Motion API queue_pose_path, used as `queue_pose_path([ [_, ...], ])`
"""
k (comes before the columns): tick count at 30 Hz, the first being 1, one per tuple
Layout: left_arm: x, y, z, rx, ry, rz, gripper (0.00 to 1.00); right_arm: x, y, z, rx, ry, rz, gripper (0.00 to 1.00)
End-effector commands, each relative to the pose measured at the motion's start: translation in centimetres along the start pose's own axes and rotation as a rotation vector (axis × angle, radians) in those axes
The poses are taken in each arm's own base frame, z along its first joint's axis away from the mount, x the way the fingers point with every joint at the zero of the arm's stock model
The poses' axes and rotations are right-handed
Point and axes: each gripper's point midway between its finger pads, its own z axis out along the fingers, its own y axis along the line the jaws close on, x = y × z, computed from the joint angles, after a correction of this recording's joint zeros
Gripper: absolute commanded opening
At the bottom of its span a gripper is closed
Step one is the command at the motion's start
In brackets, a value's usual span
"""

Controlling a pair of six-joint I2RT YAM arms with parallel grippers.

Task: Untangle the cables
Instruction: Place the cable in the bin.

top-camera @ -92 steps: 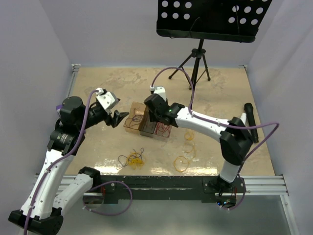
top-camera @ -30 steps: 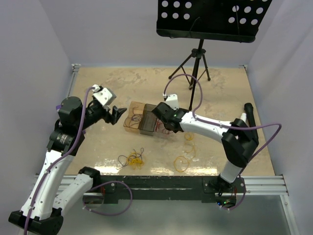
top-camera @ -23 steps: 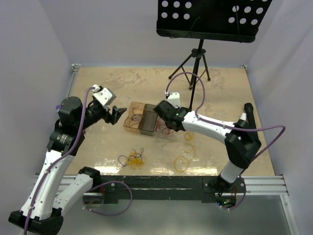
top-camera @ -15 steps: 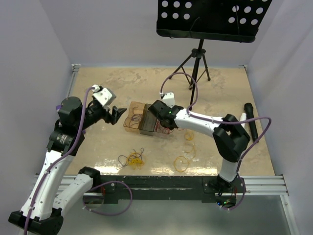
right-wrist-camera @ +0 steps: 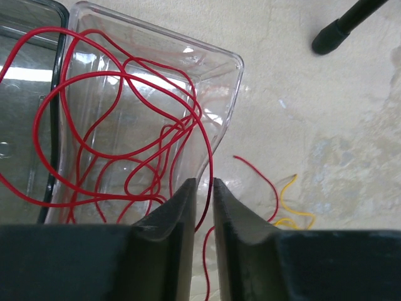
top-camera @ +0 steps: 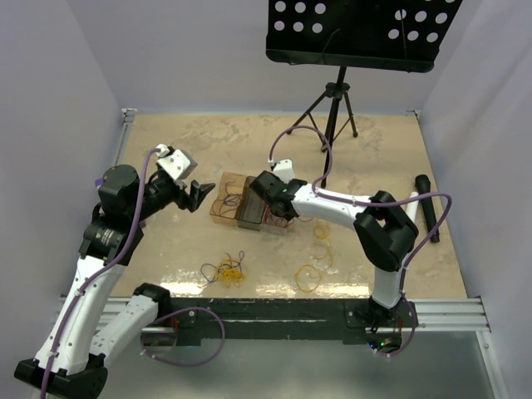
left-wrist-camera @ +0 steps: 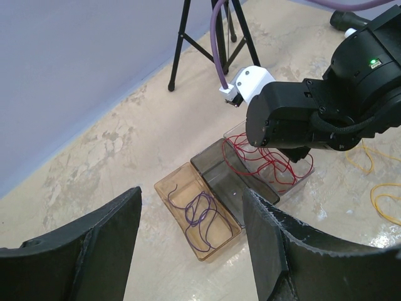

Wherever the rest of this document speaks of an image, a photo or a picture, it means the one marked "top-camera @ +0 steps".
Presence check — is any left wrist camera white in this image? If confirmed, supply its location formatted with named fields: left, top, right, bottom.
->
left=156, top=144, right=197, bottom=189

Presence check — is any purple thin cable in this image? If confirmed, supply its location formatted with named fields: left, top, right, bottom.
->
left=213, top=190, right=243, bottom=220

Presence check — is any yellow red cable ball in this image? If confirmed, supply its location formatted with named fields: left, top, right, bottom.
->
left=199, top=250, right=246, bottom=288

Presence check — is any grey transparent bin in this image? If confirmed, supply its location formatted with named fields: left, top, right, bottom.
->
left=235, top=176, right=266, bottom=231

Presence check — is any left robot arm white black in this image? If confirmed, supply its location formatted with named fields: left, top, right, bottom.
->
left=14, top=165, right=215, bottom=398

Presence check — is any clear transparent bin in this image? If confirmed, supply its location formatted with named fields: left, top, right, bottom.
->
left=261, top=210, right=294, bottom=235

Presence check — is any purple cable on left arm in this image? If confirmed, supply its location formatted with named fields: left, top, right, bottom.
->
left=39, top=146, right=227, bottom=399

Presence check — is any black music stand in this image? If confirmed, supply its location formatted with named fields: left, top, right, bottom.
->
left=264, top=0, right=463, bottom=190

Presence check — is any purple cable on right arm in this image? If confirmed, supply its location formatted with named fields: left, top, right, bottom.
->
left=268, top=125, right=453, bottom=358

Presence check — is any white microphone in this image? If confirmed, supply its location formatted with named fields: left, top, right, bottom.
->
left=405, top=191, right=419, bottom=223

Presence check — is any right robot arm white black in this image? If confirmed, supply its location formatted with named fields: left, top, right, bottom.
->
left=250, top=171, right=419, bottom=330

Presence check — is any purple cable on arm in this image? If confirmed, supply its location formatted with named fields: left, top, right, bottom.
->
left=268, top=125, right=453, bottom=358
left=39, top=146, right=227, bottom=399

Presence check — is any orange transparent bin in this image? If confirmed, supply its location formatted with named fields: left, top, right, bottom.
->
left=209, top=171, right=247, bottom=227

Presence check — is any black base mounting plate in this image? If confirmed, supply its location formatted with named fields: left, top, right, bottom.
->
left=145, top=298, right=418, bottom=348

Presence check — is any black microphone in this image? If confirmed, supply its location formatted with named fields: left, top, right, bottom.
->
left=414, top=175, right=440, bottom=244

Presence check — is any red cable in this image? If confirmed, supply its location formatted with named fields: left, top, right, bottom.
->
left=263, top=207, right=315, bottom=229

